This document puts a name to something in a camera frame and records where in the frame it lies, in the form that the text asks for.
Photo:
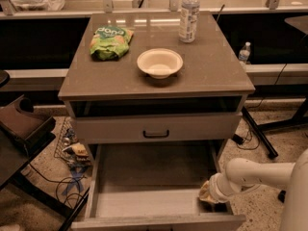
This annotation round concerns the white paper bowl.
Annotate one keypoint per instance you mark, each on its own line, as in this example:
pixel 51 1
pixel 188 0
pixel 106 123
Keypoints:
pixel 159 63

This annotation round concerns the dark side table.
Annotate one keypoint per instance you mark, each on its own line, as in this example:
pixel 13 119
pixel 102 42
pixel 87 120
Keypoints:
pixel 30 134

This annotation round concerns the blue ribbon clutter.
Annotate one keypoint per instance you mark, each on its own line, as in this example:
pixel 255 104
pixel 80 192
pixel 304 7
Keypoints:
pixel 75 180

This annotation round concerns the green snack bag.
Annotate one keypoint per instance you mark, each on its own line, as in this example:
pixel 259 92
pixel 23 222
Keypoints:
pixel 110 42

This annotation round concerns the grey drawer cabinet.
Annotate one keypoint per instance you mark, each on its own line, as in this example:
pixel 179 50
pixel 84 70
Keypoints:
pixel 211 80

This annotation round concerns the wire mesh basket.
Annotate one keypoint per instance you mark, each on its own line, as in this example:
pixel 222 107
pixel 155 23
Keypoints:
pixel 64 139

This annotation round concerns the grey drawer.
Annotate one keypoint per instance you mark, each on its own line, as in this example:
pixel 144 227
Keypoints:
pixel 138 128
pixel 154 186

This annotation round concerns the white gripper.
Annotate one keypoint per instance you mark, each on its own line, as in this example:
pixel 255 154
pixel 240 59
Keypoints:
pixel 215 186

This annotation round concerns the black chair caster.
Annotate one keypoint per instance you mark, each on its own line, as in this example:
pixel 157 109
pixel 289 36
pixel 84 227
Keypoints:
pixel 281 196

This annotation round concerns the small water bottle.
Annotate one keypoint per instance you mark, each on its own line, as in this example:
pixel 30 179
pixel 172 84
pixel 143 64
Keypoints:
pixel 245 53

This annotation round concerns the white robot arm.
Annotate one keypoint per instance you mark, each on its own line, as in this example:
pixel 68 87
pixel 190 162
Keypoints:
pixel 244 176

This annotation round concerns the black table leg bar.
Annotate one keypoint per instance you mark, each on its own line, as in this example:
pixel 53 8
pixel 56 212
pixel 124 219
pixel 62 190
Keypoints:
pixel 263 139

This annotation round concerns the large clear water bottle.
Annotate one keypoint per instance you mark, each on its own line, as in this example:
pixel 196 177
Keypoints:
pixel 188 20

